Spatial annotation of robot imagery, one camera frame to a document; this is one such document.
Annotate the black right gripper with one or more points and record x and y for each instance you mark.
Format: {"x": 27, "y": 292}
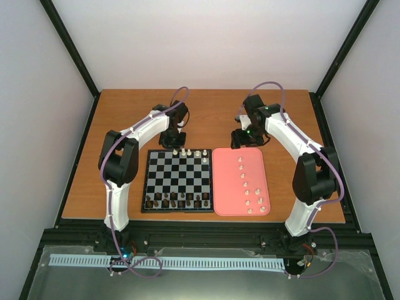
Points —
{"x": 239, "y": 140}

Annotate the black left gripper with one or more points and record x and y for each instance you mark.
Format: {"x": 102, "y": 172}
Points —
{"x": 180, "y": 143}

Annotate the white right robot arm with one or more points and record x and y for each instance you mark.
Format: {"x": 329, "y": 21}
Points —
{"x": 316, "y": 175}

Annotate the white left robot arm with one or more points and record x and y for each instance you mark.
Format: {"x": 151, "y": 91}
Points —
{"x": 119, "y": 159}

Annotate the black and white chessboard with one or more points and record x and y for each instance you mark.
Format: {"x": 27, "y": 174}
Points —
{"x": 166, "y": 173}

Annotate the pink plastic tray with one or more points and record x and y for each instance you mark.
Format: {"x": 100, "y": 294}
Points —
{"x": 228, "y": 190}

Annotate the black aluminium frame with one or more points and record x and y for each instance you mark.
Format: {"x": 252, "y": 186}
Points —
{"x": 202, "y": 234}

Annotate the light blue cable duct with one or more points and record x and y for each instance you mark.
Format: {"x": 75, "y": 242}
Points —
{"x": 170, "y": 263}

